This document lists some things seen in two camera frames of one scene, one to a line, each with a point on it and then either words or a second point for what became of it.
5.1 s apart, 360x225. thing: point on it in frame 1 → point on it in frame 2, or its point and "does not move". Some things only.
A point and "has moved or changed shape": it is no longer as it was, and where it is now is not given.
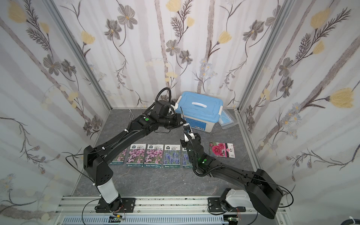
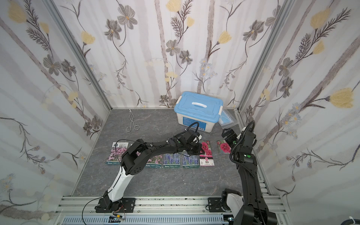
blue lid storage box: [198, 110] does not move
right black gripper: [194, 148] → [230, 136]
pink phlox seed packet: [154, 156] does not move
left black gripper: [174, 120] → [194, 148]
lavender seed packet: [172, 156] does not move
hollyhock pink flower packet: [221, 149] has moved or changed shape
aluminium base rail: [86, 206] does not move
